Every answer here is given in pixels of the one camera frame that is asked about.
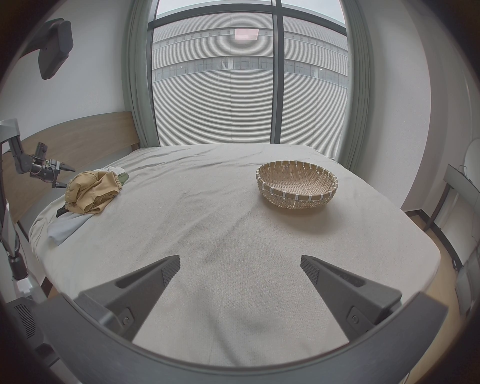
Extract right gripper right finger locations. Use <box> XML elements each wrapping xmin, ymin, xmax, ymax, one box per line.
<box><xmin>300</xmin><ymin>255</ymin><xmax>403</xmax><ymax>344</ymax></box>

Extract grey small table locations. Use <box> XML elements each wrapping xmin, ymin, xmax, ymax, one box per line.
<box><xmin>427</xmin><ymin>163</ymin><xmax>480</xmax><ymax>233</ymax></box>

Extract tan shorts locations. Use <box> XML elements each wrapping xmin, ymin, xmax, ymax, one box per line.
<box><xmin>64</xmin><ymin>170</ymin><xmax>122</xmax><ymax>215</ymax></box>

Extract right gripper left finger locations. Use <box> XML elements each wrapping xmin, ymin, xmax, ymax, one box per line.
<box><xmin>74</xmin><ymin>255</ymin><xmax>181</xmax><ymax>343</ymax></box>

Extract window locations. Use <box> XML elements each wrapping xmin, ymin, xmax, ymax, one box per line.
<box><xmin>148</xmin><ymin>0</ymin><xmax>351</xmax><ymax>160</ymax></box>

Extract grey-green curtain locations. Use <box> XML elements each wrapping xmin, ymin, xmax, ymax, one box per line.
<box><xmin>122</xmin><ymin>0</ymin><xmax>162</xmax><ymax>148</ymax></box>
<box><xmin>335</xmin><ymin>0</ymin><xmax>376</xmax><ymax>171</ymax></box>

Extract pale blue garment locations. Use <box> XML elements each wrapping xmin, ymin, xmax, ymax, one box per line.
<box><xmin>48</xmin><ymin>210</ymin><xmax>91</xmax><ymax>246</ymax></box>

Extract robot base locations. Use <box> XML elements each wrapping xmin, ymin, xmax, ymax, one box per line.
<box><xmin>0</xmin><ymin>275</ymin><xmax>76</xmax><ymax>379</ymax></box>

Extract round woven basket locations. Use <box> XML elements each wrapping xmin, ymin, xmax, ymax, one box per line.
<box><xmin>256</xmin><ymin>160</ymin><xmax>339</xmax><ymax>209</ymax></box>

